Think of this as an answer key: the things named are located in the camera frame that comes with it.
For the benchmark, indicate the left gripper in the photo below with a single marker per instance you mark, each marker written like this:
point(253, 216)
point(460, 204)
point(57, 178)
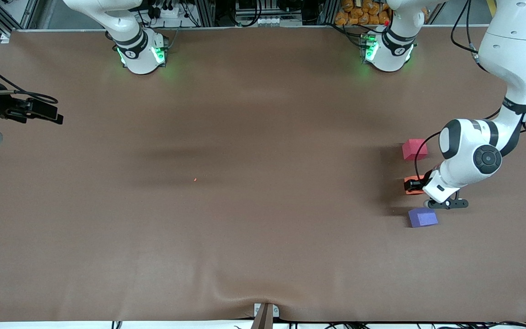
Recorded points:
point(416, 185)

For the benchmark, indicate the orange foam block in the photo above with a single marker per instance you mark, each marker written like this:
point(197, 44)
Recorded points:
point(416, 193)

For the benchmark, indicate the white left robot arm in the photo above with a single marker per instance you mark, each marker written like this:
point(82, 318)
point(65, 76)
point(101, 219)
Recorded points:
point(509, 45)

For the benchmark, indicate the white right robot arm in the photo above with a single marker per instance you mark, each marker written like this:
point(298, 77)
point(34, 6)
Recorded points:
point(130, 50)

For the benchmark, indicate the purple foam block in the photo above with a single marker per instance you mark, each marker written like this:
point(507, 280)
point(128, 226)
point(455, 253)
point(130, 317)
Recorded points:
point(423, 217)

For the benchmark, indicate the red foam block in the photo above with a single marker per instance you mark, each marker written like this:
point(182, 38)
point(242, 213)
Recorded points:
point(414, 149)

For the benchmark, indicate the brown table cover sheet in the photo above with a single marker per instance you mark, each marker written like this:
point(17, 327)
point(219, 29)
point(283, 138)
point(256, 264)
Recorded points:
point(263, 137)

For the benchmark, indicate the white power strip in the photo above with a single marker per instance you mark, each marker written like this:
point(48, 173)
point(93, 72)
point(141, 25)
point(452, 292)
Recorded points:
point(167, 11)

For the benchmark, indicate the bag of orange items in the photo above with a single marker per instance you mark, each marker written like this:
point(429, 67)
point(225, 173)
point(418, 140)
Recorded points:
point(359, 13)

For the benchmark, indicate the brown wooden strip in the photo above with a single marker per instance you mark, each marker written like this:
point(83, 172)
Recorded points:
point(263, 320)

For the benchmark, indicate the white terminal strip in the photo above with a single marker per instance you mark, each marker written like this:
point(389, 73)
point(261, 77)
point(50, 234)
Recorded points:
point(267, 21)

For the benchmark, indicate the aluminium frame post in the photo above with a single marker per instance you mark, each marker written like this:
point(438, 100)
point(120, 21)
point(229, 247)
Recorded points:
point(204, 11)

